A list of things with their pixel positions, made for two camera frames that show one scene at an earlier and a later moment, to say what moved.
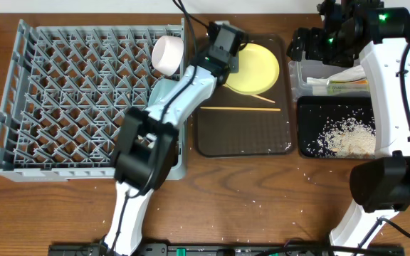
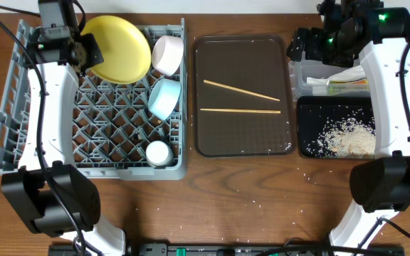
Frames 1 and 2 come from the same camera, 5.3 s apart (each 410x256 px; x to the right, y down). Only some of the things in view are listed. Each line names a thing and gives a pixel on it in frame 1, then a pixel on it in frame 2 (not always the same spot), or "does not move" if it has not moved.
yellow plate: [258, 70] -> [127, 57]
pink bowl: [166, 52] does not move
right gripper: [314, 36] does not move
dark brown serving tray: [229, 124] does not move
